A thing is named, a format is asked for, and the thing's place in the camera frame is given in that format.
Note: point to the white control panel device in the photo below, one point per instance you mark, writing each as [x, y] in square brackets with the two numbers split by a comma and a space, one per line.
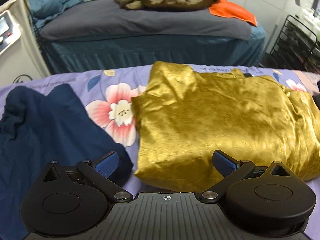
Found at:
[9, 30]

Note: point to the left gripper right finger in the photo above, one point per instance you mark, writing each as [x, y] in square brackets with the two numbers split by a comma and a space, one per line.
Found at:
[224, 163]

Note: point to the gold satin jacket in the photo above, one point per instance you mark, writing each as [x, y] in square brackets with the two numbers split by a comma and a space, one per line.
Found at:
[184, 116]

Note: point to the purple floral bed sheet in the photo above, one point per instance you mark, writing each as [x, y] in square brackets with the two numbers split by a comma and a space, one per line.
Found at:
[107, 98]

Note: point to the orange cloth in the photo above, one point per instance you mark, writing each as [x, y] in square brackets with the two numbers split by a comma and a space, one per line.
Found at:
[227, 9]

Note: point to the teal bed skirt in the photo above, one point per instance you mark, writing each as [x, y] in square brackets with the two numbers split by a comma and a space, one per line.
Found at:
[95, 53]

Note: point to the black wire rack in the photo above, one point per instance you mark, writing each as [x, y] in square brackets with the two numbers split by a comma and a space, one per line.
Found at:
[296, 47]

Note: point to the grey bed cover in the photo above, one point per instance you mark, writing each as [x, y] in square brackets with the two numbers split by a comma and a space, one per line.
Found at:
[105, 17]

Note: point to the blue pillow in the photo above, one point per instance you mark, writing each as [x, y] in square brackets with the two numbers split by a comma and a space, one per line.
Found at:
[44, 11]

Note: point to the navy blue garment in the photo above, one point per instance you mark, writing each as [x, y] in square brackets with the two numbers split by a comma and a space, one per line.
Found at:
[36, 129]

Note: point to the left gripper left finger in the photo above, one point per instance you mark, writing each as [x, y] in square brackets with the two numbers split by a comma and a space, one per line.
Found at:
[106, 165]

